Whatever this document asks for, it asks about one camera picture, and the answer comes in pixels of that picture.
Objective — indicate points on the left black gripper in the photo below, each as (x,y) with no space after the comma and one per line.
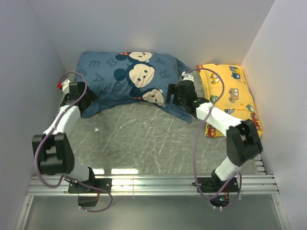
(89,97)

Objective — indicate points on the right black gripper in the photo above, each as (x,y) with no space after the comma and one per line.
(173,89)

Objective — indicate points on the blue cartoon mouse pillowcase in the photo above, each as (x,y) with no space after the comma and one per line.
(130,77)

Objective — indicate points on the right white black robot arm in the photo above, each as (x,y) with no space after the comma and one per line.
(242,139)

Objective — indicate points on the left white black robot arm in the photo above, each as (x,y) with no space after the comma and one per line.
(52,151)

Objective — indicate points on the yellow car print pillow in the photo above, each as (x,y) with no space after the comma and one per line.
(227,85)

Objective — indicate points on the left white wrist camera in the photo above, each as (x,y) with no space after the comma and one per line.
(64,86)

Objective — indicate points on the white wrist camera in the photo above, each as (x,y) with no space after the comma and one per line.
(64,86)
(187,76)

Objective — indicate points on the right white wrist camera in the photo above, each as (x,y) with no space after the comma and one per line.
(187,76)

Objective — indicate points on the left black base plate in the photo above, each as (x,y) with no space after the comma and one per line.
(100,185)

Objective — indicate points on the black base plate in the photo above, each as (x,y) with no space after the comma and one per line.
(211,185)
(100,185)

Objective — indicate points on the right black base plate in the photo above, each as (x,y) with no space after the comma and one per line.
(211,185)

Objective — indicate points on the aluminium mounting rail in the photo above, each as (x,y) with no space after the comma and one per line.
(158,185)

